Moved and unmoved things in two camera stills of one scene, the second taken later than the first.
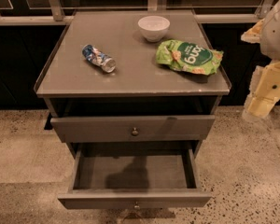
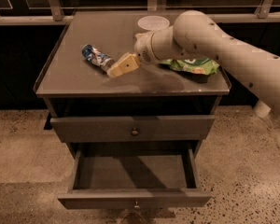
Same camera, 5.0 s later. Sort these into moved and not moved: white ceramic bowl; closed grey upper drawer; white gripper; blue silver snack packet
Moved: white gripper
Not moved: blue silver snack packet; closed grey upper drawer; white ceramic bowl
